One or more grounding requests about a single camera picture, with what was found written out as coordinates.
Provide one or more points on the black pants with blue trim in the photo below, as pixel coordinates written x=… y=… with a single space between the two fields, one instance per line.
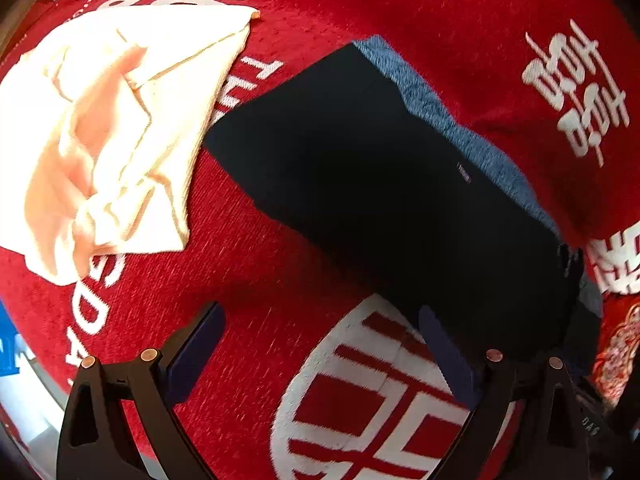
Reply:
x=375 y=160

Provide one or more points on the cream folded cloth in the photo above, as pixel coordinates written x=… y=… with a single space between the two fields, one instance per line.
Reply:
x=100 y=170

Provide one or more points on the blue plastic container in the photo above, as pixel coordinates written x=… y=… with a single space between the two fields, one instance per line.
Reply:
x=7 y=340

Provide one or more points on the red printed blanket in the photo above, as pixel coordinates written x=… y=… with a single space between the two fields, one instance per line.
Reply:
x=450 y=10

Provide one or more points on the red embroidered pillow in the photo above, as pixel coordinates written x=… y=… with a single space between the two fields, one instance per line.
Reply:
x=620 y=350

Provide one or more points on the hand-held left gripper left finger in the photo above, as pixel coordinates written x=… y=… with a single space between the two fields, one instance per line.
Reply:
x=195 y=355

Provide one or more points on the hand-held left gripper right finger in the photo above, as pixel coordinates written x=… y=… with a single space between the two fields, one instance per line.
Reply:
x=450 y=360

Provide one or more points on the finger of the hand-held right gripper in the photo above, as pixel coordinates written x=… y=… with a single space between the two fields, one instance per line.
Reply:
x=571 y=262

